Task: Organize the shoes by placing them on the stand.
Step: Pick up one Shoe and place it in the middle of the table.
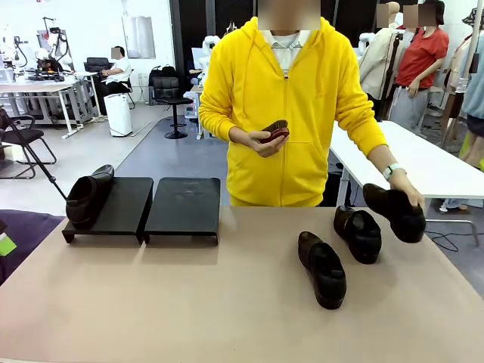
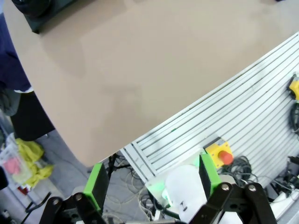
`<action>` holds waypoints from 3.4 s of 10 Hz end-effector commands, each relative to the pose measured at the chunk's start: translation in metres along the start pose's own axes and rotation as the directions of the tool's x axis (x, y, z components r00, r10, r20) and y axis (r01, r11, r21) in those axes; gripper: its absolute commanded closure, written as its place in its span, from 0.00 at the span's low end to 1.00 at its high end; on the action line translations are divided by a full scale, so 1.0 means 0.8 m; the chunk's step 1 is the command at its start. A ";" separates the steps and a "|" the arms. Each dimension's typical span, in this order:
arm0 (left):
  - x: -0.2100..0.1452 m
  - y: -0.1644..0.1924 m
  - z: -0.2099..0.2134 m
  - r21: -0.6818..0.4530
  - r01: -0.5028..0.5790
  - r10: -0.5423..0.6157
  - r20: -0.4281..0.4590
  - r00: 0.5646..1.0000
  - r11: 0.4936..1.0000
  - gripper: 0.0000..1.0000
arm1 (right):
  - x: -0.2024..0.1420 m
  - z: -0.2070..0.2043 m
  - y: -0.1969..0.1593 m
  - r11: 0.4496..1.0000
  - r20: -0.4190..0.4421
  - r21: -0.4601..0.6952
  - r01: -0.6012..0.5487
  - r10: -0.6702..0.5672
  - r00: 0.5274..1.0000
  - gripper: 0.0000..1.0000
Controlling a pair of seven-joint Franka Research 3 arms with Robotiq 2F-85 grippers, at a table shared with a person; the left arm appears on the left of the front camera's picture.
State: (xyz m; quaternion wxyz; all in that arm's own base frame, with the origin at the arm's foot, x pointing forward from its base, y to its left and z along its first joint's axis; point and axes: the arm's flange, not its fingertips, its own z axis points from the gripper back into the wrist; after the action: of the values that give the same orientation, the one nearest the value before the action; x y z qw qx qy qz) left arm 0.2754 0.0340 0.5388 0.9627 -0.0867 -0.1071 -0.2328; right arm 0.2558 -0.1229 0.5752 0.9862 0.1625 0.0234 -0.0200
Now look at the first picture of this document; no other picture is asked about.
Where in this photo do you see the black perforated buckle shoe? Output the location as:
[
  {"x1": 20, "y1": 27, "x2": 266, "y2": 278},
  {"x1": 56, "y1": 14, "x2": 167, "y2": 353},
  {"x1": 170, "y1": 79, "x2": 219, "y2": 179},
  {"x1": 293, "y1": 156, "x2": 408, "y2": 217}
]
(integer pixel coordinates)
[
  {"x1": 333, "y1": 205, "x2": 383, "y2": 265},
  {"x1": 297, "y1": 231, "x2": 347, "y2": 310}
]

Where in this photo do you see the seated man white shirt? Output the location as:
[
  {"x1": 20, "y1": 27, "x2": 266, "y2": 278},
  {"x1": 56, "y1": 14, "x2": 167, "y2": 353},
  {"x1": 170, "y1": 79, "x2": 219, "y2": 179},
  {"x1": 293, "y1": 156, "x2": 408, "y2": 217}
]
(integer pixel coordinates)
[{"x1": 97, "y1": 45, "x2": 133, "y2": 98}]

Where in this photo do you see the person's right forearm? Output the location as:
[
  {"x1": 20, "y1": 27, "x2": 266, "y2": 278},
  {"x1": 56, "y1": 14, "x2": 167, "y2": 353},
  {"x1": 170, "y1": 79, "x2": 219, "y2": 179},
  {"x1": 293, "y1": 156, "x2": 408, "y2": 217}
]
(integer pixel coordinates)
[{"x1": 199, "y1": 109, "x2": 249, "y2": 147}]

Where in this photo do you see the black metal shoe stand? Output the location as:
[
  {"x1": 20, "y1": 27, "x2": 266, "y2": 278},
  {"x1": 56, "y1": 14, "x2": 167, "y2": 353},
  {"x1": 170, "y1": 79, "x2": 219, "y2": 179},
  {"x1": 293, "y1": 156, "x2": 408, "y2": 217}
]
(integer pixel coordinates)
[
  {"x1": 61, "y1": 176, "x2": 154, "y2": 246},
  {"x1": 143, "y1": 176, "x2": 222, "y2": 247}
]

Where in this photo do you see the wooden coat rack with clothes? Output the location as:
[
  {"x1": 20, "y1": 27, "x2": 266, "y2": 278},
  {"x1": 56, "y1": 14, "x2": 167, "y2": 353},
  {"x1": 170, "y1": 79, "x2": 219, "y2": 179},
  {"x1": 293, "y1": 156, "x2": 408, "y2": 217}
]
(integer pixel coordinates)
[{"x1": 442, "y1": 5, "x2": 484, "y2": 167}]

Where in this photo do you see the black backpack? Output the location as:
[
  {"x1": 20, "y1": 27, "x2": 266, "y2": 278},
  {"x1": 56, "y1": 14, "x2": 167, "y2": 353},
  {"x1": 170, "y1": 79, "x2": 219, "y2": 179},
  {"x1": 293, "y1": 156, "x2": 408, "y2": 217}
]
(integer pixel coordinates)
[{"x1": 148, "y1": 64, "x2": 178, "y2": 88}]

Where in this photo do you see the white air purifier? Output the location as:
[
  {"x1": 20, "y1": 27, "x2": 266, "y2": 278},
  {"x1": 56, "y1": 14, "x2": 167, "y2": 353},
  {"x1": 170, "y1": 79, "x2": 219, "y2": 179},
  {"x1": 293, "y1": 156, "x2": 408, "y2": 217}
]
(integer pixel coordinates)
[{"x1": 103, "y1": 93, "x2": 133, "y2": 138}]

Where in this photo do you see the black bar stool chair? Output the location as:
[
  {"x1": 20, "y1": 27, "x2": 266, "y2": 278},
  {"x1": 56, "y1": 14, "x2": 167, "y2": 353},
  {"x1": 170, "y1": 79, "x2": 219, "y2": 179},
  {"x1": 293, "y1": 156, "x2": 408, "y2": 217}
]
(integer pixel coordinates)
[{"x1": 152, "y1": 76, "x2": 194, "y2": 140}]

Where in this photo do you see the person in yellow hoodie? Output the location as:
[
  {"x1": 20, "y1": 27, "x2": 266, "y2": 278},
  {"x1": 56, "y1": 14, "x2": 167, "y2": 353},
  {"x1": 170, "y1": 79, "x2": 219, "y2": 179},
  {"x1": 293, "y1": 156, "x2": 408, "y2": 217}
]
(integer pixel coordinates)
[{"x1": 198, "y1": 15, "x2": 390, "y2": 208}]

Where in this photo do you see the person's right hand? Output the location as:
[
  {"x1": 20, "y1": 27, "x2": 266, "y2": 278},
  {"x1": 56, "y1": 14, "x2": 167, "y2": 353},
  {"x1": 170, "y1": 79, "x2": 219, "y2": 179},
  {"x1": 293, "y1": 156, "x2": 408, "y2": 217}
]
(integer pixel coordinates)
[{"x1": 244, "y1": 128, "x2": 290, "y2": 159}]

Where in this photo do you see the grey wall panel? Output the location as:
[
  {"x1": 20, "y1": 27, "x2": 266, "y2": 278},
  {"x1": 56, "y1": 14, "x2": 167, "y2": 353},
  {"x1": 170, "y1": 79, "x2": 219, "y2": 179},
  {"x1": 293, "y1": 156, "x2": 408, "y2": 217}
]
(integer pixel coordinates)
[{"x1": 121, "y1": 15, "x2": 157, "y2": 60}]

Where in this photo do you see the person in red shirt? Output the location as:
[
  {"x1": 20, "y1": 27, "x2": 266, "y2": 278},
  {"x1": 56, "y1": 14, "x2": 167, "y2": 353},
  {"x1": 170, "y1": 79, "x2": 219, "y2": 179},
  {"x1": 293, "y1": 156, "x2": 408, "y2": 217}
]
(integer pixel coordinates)
[{"x1": 392, "y1": 0, "x2": 451, "y2": 133}]

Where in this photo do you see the brown wooden shoe brush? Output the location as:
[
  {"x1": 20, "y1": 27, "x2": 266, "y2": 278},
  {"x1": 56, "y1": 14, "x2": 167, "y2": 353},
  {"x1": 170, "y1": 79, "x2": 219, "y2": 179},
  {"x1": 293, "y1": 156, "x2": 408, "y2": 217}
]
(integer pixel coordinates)
[{"x1": 259, "y1": 119, "x2": 291, "y2": 144}]

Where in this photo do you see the white humanoid robot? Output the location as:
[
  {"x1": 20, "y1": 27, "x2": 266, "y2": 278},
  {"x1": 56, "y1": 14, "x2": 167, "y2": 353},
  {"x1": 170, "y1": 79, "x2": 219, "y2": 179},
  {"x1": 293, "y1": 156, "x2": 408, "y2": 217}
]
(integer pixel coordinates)
[
  {"x1": 357, "y1": 32, "x2": 376, "y2": 54},
  {"x1": 191, "y1": 35, "x2": 222, "y2": 86}
]

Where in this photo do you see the black folding chair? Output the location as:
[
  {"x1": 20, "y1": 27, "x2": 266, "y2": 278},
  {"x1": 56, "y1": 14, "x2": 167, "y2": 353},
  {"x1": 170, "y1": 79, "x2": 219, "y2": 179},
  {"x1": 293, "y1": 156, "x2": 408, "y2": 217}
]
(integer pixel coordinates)
[{"x1": 0, "y1": 114, "x2": 57, "y2": 179}]

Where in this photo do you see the black plain leather shoe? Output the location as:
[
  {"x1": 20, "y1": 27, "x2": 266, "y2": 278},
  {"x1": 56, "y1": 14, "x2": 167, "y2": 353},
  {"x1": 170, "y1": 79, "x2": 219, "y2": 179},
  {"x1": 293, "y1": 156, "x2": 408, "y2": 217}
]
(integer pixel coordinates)
[
  {"x1": 362, "y1": 183, "x2": 427, "y2": 244},
  {"x1": 66, "y1": 164, "x2": 115, "y2": 230}
]

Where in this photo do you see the white work desk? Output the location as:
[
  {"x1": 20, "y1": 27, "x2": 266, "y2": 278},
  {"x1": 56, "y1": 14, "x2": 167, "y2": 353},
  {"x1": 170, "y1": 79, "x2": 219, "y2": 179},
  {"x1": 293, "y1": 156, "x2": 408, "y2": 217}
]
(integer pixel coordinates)
[{"x1": 0, "y1": 71, "x2": 100, "y2": 139}]

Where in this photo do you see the white wristwatch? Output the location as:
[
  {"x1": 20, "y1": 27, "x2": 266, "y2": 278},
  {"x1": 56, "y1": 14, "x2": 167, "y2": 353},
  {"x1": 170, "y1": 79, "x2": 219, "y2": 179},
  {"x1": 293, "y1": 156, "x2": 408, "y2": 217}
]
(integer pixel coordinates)
[{"x1": 381, "y1": 162, "x2": 402, "y2": 179}]

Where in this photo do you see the mannequin with beige jacket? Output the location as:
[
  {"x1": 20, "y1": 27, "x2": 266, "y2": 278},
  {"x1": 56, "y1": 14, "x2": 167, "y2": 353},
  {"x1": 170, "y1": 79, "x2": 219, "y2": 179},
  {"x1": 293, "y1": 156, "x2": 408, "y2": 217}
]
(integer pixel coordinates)
[{"x1": 358, "y1": 2, "x2": 402, "y2": 122}]

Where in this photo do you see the person's left hand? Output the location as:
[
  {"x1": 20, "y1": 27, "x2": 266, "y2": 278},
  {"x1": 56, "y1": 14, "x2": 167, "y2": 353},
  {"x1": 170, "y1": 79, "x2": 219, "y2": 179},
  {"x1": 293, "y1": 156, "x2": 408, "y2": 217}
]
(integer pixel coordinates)
[{"x1": 388, "y1": 169, "x2": 427, "y2": 208}]

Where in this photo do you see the black equipment box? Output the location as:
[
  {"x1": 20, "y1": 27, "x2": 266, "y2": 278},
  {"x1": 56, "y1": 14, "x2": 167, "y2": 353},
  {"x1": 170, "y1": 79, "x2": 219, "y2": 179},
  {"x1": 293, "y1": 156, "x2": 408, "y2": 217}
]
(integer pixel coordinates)
[{"x1": 325, "y1": 172, "x2": 347, "y2": 207}]

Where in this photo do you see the purple carpet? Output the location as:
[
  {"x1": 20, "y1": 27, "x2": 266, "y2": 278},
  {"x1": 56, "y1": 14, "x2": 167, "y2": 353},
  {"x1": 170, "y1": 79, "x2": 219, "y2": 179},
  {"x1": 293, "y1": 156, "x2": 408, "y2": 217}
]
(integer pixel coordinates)
[{"x1": 0, "y1": 209, "x2": 66, "y2": 287}]

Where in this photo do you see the white table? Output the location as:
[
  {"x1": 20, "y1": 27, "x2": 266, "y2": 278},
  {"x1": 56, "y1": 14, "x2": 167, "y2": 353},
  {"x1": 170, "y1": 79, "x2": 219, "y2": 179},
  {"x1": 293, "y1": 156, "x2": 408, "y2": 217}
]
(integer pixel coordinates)
[{"x1": 327, "y1": 119, "x2": 484, "y2": 247}]

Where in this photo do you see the person's left forearm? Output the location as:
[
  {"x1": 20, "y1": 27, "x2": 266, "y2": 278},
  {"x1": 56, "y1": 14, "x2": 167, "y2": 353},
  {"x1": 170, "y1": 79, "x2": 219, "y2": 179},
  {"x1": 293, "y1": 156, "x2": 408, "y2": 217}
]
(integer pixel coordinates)
[{"x1": 340, "y1": 105, "x2": 398, "y2": 173}]

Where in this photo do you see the black office chair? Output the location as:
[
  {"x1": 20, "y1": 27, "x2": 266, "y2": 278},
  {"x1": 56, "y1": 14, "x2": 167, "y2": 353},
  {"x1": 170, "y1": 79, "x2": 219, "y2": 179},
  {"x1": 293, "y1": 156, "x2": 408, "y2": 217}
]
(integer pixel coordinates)
[{"x1": 83, "y1": 56, "x2": 110, "y2": 75}]

